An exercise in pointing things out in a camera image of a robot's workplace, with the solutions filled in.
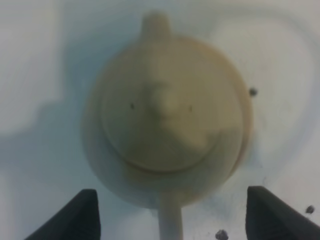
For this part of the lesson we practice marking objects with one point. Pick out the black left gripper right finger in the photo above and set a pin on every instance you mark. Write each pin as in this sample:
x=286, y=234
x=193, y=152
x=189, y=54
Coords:
x=270, y=218

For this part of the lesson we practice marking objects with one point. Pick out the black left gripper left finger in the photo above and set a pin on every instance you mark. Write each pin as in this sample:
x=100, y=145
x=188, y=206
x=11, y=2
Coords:
x=79, y=219

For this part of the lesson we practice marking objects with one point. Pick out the beige teapot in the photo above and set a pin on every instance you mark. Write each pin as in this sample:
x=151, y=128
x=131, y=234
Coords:
x=167, y=122

